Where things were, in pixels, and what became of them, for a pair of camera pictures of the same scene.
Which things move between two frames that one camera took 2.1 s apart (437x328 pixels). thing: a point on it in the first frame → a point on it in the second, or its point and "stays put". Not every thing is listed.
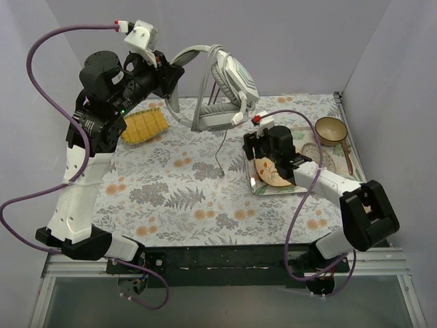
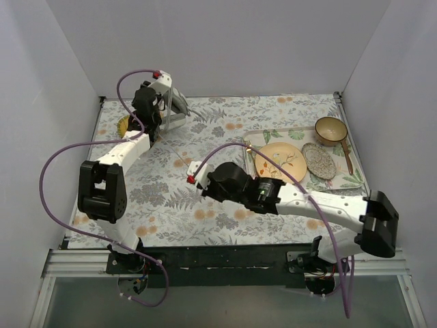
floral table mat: x=187 y=188 stays put
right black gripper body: x=251 y=145 → x=207 y=190
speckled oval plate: x=311 y=150 stays put
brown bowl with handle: x=332 y=131 stays put
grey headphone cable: x=212 y=50 → x=168 y=118
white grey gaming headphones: x=227 y=91 → x=175 y=110
